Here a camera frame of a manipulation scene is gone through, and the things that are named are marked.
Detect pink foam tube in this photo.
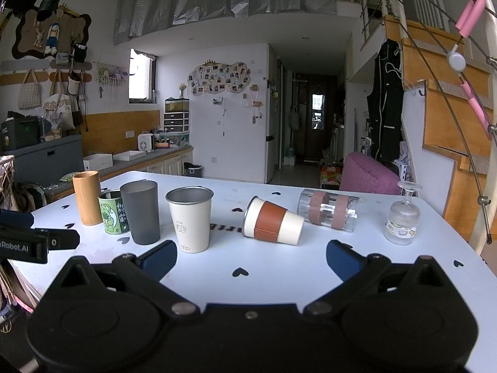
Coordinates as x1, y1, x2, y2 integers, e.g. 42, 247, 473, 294
460, 81, 495, 140
455, 0, 487, 39

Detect blue plush doll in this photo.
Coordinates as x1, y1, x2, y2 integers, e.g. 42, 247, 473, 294
44, 21, 62, 56

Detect white open box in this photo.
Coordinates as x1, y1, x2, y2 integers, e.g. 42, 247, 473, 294
82, 153, 113, 171

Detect small drawer organizer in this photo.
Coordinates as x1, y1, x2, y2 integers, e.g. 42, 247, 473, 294
163, 112, 190, 133

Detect flat white box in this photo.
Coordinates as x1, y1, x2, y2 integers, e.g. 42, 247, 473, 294
113, 150, 147, 162

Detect ribbed glass goblet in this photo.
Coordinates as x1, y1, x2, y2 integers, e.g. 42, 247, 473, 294
384, 181, 423, 246

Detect white wall hook rack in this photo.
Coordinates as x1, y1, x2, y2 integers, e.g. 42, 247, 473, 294
95, 61, 130, 99

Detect white cup with brown sleeve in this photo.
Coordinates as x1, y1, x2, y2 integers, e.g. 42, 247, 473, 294
243, 196, 306, 246

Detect knitted beige bag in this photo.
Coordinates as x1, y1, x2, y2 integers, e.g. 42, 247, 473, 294
17, 69, 42, 110

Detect pink upholstered stool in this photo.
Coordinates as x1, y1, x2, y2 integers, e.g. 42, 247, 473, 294
339, 151, 403, 196

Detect white metal cup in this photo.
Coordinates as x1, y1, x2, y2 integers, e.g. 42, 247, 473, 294
165, 186, 215, 254

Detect wooden staircase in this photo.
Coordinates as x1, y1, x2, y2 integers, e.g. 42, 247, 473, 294
384, 15, 497, 242

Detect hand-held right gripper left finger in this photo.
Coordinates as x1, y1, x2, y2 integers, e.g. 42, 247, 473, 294
50, 240, 198, 317

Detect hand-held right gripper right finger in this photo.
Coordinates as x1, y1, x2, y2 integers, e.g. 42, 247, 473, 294
303, 240, 453, 315

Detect grey storage cabinet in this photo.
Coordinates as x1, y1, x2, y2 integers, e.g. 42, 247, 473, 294
0, 135, 84, 188

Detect grey plastic cup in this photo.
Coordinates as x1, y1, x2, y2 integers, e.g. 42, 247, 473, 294
120, 180, 161, 246

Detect dark entrance door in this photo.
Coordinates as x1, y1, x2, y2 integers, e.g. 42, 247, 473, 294
305, 80, 331, 162

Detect kitchen counter cabinets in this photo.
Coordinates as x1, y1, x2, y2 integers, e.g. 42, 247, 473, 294
83, 145, 194, 182

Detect window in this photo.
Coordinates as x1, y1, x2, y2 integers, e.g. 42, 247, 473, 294
129, 48, 158, 105

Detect glass fish tank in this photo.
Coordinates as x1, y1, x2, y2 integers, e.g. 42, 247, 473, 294
165, 97, 190, 113

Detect green printed tin cup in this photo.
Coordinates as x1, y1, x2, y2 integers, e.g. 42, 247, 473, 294
97, 189, 131, 236

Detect black hanging coat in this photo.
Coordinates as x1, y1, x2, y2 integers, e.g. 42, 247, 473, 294
367, 39, 405, 164

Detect bamboo cup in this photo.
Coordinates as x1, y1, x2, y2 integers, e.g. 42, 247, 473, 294
72, 171, 103, 226

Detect round white clip device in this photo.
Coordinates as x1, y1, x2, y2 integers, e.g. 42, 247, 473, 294
445, 51, 469, 73

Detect clear glass cup brown bands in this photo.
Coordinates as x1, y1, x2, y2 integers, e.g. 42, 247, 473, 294
297, 188, 360, 233

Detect cloud-shaped photo board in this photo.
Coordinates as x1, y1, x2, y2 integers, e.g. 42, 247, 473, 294
187, 60, 253, 97

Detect printed canvas tote bag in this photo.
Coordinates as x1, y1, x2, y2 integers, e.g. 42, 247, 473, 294
42, 71, 77, 131

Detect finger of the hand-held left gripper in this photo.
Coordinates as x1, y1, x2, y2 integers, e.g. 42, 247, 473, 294
0, 209, 35, 229
47, 229, 80, 250

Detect brown wavy wall board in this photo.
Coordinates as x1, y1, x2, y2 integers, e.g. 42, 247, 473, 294
11, 5, 92, 61

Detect colourful printed box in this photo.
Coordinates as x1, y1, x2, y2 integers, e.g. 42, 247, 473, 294
319, 165, 343, 191

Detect black tool case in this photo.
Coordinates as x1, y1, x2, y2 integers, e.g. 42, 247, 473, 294
0, 114, 40, 150

